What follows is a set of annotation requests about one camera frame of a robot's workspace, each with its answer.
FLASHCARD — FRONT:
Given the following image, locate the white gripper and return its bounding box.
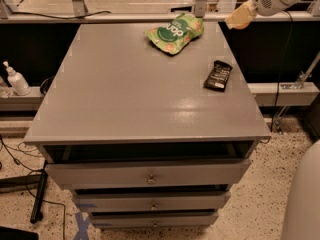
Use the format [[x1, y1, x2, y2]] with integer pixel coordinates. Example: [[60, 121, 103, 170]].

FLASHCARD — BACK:
[[225, 0, 288, 30]]

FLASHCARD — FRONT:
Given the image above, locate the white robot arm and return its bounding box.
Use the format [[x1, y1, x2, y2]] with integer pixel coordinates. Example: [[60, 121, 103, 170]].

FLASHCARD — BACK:
[[225, 0, 320, 240]]

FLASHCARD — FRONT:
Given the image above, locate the green snack bag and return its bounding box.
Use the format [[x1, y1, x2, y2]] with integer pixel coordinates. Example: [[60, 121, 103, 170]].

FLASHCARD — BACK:
[[146, 13, 204, 55]]

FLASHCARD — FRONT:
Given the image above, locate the grey drawer cabinet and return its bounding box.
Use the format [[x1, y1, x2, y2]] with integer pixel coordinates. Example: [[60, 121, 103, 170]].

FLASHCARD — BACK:
[[25, 22, 270, 217]]

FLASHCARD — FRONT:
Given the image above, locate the top grey drawer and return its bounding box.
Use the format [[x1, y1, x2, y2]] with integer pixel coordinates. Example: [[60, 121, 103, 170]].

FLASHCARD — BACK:
[[46, 158, 250, 190]]

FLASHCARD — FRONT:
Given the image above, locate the grey drawer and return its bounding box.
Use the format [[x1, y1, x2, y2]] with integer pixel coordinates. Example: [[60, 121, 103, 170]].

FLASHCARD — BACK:
[[73, 191, 231, 213], [46, 158, 250, 190], [90, 211, 218, 228]]

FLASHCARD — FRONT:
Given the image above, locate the middle grey drawer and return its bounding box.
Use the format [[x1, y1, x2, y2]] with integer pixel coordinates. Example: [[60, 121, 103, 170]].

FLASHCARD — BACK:
[[73, 191, 231, 213]]

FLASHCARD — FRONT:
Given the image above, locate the white pump bottle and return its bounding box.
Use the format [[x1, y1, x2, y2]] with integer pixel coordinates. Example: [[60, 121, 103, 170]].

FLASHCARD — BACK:
[[3, 61, 31, 96]]

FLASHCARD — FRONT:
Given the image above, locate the bottom grey drawer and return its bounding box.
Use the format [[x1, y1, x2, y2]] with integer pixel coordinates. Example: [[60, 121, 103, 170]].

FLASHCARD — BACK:
[[90, 211, 218, 228]]

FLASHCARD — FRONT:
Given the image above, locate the blue tape cross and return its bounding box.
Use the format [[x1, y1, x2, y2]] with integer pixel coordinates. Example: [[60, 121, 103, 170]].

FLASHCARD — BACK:
[[73, 203, 113, 240]]

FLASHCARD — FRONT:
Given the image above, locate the black metal floor bar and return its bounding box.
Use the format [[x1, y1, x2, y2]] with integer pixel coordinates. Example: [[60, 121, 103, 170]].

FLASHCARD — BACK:
[[30, 163, 48, 224]]

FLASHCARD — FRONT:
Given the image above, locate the dark tablet corner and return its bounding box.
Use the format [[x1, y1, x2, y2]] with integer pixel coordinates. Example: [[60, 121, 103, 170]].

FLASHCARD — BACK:
[[0, 227, 39, 240]]

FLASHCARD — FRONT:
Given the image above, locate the black floor cable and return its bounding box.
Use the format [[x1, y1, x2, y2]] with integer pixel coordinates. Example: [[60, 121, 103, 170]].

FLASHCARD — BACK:
[[0, 133, 67, 240]]

